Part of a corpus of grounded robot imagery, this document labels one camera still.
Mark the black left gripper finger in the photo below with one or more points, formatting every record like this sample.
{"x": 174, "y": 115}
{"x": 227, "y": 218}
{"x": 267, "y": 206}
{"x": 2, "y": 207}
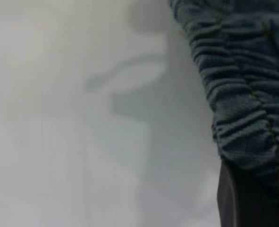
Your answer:
{"x": 243, "y": 203}

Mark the blue denim shorts with print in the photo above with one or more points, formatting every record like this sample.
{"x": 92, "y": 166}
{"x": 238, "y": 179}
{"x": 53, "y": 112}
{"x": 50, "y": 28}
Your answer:
{"x": 247, "y": 82}

